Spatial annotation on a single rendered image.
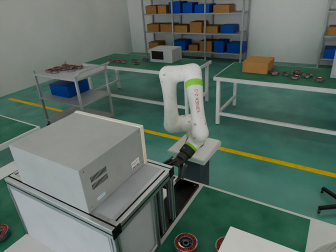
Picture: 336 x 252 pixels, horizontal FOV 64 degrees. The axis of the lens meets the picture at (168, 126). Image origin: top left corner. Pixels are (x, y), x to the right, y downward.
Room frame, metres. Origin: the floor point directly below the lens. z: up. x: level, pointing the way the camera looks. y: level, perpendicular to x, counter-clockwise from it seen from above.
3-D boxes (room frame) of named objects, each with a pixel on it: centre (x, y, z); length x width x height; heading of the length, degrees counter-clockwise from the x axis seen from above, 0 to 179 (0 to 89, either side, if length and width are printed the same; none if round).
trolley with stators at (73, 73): (3.89, 1.35, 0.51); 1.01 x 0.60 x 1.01; 58
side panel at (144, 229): (0.82, 0.16, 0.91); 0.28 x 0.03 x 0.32; 148
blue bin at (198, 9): (7.85, -1.20, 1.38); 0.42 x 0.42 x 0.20; 56
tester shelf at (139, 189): (1.06, 0.39, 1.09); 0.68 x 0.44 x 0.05; 58
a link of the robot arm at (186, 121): (1.85, -0.19, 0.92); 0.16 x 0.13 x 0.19; 91
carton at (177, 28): (8.22, -0.64, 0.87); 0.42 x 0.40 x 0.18; 57
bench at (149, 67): (4.85, 0.35, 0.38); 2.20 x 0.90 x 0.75; 58
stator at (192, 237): (0.91, -0.05, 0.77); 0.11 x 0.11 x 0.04
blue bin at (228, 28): (7.48, -1.79, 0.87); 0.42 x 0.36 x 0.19; 149
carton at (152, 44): (8.74, 0.17, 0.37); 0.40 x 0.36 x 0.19; 148
